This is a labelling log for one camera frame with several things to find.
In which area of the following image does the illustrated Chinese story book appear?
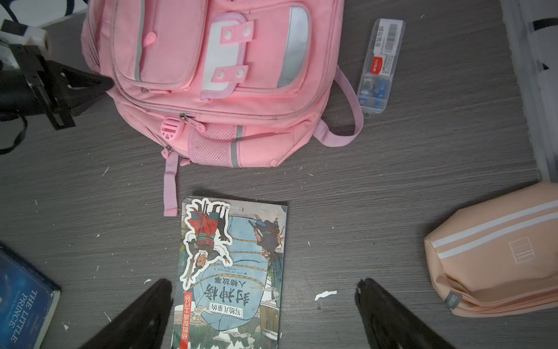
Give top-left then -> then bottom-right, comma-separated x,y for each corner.
170,196 -> 288,348

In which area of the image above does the peach pencil pouch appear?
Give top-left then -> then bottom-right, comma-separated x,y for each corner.
424,183 -> 557,318

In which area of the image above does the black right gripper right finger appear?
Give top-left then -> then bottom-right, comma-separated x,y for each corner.
355,279 -> 453,348

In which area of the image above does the pink student backpack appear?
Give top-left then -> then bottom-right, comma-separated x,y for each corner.
81,0 -> 364,217

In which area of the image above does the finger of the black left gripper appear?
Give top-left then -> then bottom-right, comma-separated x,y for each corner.
65,94 -> 103,117
47,60 -> 114,94

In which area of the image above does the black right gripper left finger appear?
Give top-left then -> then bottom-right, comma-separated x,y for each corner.
81,279 -> 173,348

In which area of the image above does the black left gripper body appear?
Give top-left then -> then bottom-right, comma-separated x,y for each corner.
1,44 -> 76,130

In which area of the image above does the blue Little Prince book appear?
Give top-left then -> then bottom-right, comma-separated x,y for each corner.
1,243 -> 61,348

